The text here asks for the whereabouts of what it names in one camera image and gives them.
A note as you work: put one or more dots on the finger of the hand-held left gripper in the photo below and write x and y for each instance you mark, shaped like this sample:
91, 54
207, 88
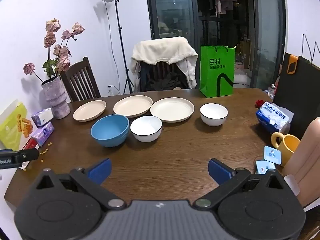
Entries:
28, 155

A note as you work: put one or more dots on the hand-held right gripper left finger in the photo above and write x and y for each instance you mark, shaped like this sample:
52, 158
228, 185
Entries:
101, 170

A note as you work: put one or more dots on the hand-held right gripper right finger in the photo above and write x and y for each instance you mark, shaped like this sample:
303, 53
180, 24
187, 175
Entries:
217, 170

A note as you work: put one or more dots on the blue bowl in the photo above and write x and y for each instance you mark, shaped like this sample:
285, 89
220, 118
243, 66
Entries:
110, 127

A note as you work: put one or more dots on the small white bowl black rim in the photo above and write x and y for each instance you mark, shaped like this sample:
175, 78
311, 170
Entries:
213, 112

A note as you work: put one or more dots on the small beige plate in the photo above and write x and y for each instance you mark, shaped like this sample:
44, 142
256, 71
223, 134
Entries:
88, 111

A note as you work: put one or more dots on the large white bowl black rim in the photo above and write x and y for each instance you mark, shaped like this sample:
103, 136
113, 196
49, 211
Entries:
146, 127

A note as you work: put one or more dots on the cream plate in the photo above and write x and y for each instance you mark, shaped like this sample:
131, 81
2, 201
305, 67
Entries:
172, 110

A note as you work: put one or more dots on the red box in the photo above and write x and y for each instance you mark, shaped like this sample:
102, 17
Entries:
30, 143

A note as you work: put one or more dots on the scattered popcorn pieces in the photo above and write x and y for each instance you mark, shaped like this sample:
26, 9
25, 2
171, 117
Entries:
45, 151

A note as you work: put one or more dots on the yellow-green box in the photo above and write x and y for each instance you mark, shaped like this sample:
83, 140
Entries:
10, 130

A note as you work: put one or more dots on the yellow mug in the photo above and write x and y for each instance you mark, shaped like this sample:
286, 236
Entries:
287, 145

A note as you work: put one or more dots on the blue tissue pack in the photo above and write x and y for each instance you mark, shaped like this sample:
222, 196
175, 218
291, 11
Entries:
272, 115

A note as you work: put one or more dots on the red flower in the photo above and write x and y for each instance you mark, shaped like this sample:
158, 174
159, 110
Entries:
260, 103

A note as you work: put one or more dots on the dark wooden chair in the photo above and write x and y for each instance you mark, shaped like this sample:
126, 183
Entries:
93, 82

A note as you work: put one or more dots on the green paper bag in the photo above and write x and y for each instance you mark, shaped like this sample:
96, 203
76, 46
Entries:
215, 80

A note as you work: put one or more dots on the black crumpled garment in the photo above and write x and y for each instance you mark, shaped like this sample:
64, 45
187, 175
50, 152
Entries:
170, 81

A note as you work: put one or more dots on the dark blue garment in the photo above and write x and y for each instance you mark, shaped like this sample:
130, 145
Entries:
146, 77

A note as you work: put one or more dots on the wooden chair with cushion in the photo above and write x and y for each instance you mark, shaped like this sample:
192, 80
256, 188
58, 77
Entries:
162, 70

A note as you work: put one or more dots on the black board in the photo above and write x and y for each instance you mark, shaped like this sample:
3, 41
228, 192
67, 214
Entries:
305, 92

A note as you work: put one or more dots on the orange clip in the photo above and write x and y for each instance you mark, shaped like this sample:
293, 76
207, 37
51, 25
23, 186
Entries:
292, 65

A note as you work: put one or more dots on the chair with cream sweater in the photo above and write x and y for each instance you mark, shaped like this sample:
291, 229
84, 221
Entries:
162, 48

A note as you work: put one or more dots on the black glass sliding door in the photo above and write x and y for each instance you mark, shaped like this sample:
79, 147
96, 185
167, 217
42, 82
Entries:
175, 10

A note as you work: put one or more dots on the white wall socket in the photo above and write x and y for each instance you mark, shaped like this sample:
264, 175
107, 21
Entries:
109, 90

